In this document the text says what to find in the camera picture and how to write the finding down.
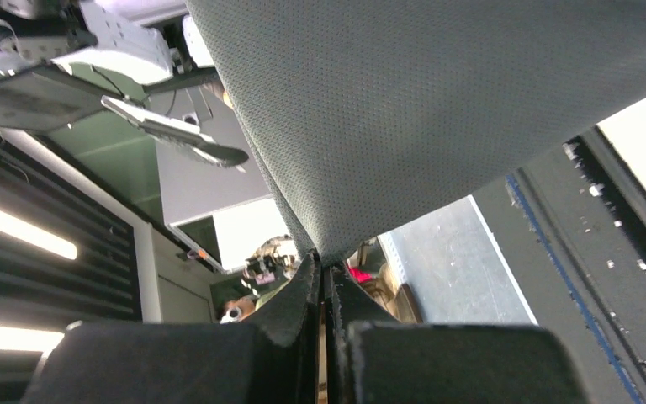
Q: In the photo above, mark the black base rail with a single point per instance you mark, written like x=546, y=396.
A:
x=571, y=225

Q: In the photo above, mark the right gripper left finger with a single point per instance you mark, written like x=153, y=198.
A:
x=269, y=357

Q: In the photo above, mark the dark grey t-shirt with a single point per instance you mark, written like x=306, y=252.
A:
x=365, y=115

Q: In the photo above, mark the grey cabinet box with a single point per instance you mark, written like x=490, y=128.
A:
x=226, y=212

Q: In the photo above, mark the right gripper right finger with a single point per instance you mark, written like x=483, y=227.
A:
x=373, y=358

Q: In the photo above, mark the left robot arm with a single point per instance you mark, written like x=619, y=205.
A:
x=154, y=43

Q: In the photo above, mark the ceiling light strip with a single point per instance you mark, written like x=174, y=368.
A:
x=28, y=340
x=24, y=231

